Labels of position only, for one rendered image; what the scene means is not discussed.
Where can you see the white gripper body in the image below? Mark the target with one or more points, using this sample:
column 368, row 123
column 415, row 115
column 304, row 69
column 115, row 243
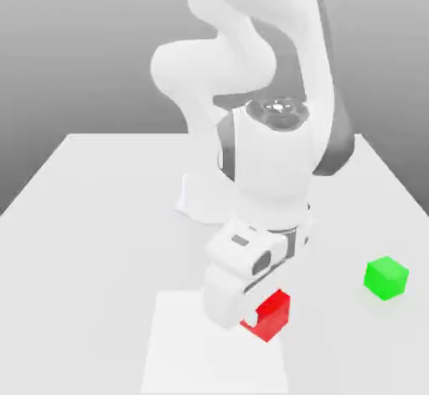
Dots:
column 223, row 297

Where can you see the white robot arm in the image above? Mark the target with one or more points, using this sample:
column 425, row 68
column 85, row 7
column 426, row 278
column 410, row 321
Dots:
column 268, row 167

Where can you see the small red cube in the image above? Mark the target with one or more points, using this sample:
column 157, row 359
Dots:
column 273, row 318

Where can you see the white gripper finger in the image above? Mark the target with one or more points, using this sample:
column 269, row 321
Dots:
column 252, row 319

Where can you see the small green cube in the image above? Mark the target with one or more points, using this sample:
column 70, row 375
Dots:
column 385, row 277

